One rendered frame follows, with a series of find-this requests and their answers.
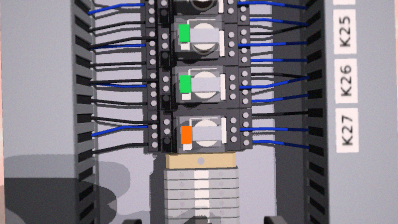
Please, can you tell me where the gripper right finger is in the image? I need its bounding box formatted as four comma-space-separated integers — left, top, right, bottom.
264, 216, 287, 224

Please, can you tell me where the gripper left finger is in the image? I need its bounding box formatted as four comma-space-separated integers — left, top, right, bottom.
122, 219, 142, 224

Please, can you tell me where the relay with orange button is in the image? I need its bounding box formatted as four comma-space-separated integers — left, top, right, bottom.
176, 115, 225, 153

